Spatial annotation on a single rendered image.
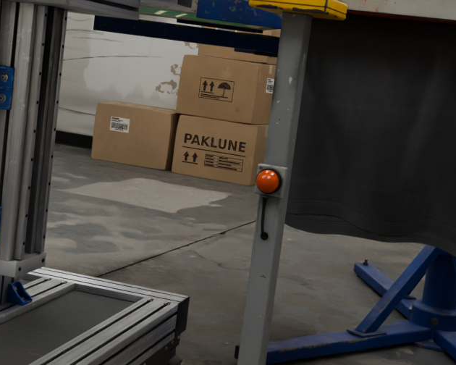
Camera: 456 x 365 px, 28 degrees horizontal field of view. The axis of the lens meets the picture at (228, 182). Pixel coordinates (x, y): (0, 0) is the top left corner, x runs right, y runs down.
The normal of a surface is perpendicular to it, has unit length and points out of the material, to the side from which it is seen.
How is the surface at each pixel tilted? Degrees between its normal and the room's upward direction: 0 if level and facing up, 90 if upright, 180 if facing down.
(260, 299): 90
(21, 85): 90
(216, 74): 90
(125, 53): 90
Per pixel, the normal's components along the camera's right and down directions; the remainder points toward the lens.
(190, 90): -0.44, 0.07
